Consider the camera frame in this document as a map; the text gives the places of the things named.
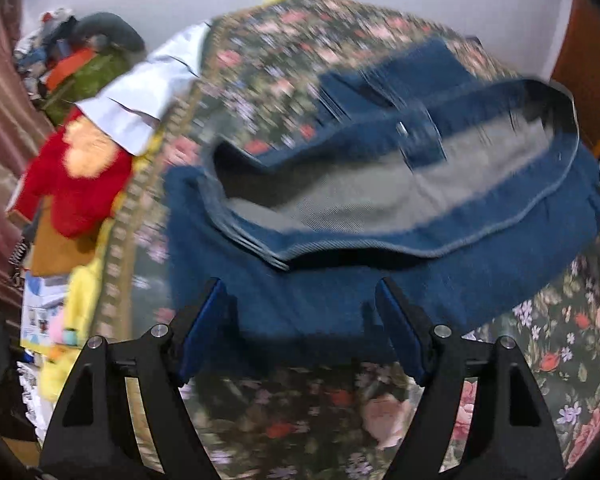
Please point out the grey bolster pillow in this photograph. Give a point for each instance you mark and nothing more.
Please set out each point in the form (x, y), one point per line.
(115, 27)

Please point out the orange box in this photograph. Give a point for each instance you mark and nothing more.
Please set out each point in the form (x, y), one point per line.
(67, 67)

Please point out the red plush toy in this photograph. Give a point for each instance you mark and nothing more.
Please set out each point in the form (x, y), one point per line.
(80, 195)

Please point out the blue denim jacket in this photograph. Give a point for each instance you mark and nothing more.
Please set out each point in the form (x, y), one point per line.
(330, 305)

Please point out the pile of books and papers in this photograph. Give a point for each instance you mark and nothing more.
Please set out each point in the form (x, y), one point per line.
(37, 310)

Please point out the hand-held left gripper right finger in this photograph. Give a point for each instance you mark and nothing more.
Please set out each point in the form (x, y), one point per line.
(402, 332)

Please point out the wooden bedside table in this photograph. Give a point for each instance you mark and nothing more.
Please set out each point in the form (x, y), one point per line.
(50, 255)

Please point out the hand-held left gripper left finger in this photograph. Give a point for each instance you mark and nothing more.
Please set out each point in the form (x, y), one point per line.
(200, 330)

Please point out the white shirt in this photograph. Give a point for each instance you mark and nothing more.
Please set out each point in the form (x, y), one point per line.
(145, 90)

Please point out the wooden wardrobe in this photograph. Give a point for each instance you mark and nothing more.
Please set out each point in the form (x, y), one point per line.
(587, 60)

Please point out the floral bed blanket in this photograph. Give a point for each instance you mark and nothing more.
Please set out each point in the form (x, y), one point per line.
(305, 425)

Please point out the striped brown curtain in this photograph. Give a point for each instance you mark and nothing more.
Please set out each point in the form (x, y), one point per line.
(0, 125)

